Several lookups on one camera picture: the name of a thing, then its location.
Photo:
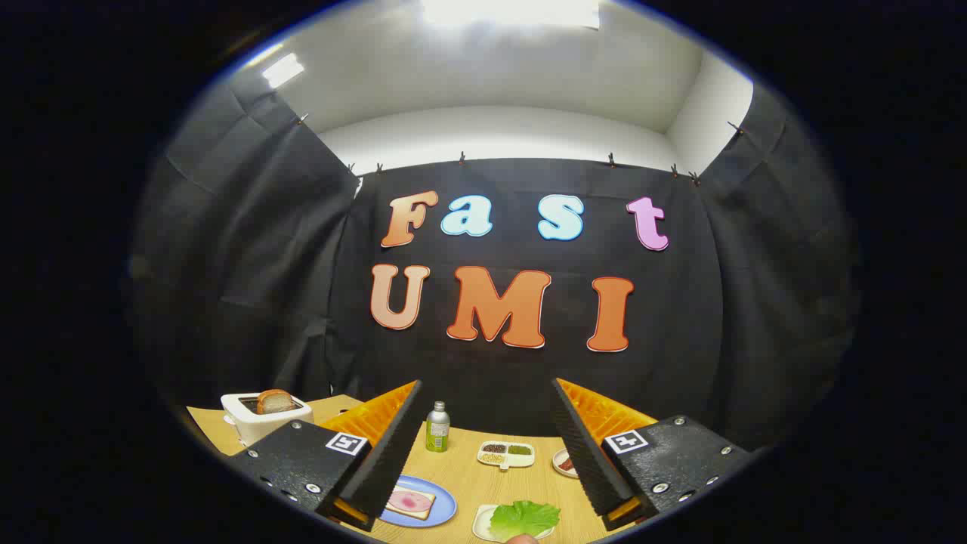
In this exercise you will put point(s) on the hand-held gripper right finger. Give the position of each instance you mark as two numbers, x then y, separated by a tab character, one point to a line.
585	453

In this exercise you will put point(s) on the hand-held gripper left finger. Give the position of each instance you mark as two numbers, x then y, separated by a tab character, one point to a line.
393	453

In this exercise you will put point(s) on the green lettuce leaf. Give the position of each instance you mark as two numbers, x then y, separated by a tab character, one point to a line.
525	517

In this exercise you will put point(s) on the toasted bread slice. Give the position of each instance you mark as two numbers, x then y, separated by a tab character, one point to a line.
276	402

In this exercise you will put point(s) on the brown meat slice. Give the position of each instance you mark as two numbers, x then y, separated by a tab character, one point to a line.
566	464

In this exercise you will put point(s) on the white round plate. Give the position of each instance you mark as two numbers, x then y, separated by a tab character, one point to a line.
557	467

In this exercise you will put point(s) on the silver green drink bottle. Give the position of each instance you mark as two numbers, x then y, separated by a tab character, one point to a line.
437	432

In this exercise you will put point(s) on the pink ham slice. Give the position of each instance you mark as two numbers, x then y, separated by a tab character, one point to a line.
408	502

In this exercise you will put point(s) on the white bread slice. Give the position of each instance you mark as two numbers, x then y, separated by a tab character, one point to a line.
430	496

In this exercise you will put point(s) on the blue plate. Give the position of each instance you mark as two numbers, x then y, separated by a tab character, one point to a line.
442	492

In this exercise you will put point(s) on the white divided dish with beans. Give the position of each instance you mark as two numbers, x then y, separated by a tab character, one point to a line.
505	453

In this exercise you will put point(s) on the black backdrop cloth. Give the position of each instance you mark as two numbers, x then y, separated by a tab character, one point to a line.
529	378

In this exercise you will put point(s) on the white square plate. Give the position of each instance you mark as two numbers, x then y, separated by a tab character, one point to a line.
481	523

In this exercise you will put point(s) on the white toaster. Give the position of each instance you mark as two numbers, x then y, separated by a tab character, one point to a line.
257	429

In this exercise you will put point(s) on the small ceiling light panel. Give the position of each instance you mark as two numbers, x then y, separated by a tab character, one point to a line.
282	70

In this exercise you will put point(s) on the large ceiling light panel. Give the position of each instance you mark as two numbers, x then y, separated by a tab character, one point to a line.
510	11

